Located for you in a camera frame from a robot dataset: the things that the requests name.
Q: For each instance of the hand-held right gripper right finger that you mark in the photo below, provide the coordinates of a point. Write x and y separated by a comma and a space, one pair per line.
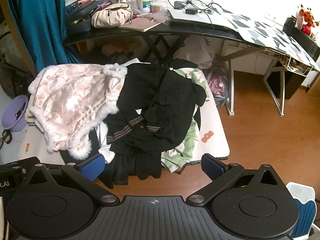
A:
212, 166

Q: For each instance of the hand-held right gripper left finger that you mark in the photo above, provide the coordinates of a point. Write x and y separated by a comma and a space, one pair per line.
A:
93, 167

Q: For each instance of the pink fur-trimmed jacket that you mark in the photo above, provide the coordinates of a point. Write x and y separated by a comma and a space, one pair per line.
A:
70, 100

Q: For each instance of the clear bag of clothes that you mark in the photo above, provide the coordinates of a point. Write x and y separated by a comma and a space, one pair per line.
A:
217, 85

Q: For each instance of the green white patterned garment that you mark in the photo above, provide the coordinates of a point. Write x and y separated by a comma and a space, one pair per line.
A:
193, 135

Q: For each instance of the dark jeans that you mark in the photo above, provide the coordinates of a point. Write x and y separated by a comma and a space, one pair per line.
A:
130, 166

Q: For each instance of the white folding table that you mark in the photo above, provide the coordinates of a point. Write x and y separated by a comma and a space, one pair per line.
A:
215, 120

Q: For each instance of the purple plastic basin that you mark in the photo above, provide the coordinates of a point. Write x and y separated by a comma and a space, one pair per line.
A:
13, 115

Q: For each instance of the black striped-cuff sweater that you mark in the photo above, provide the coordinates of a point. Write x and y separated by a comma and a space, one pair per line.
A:
155, 100

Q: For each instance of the white blue chair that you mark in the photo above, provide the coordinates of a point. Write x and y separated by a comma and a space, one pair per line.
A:
303, 207

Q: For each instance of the black bin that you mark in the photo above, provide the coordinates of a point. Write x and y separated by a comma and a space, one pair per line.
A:
287, 82

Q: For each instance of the white plastic bag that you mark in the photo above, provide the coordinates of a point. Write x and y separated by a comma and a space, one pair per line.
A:
197, 53

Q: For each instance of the geometric patterned table cover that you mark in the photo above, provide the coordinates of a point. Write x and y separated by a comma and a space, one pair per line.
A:
270, 35

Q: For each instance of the black desk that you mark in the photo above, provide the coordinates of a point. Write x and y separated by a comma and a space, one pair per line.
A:
160, 31

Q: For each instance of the black storage case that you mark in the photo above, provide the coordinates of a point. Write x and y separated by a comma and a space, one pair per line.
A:
77, 21

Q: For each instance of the brown notebook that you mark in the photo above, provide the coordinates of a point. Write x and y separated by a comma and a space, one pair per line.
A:
140, 25

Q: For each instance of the beige fabric bag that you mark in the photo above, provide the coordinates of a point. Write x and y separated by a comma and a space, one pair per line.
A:
110, 16

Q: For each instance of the black cabinet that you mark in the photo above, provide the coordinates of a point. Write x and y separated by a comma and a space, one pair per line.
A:
306, 41

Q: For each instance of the black charger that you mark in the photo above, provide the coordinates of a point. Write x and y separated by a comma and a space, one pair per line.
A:
191, 11

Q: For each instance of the teal curtain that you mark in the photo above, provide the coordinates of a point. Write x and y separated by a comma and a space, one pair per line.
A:
42, 17

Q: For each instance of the small black box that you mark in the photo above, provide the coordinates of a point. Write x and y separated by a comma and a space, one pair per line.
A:
289, 25

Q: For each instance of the grey adapter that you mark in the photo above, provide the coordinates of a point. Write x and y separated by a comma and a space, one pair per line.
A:
179, 5

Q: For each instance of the white bottle green label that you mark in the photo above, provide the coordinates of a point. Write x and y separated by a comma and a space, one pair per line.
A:
144, 2

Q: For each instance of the red flower vase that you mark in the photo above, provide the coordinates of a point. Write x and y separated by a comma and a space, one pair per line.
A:
307, 21

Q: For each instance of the grey metal table frame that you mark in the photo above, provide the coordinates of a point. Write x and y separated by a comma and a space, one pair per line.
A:
231, 80

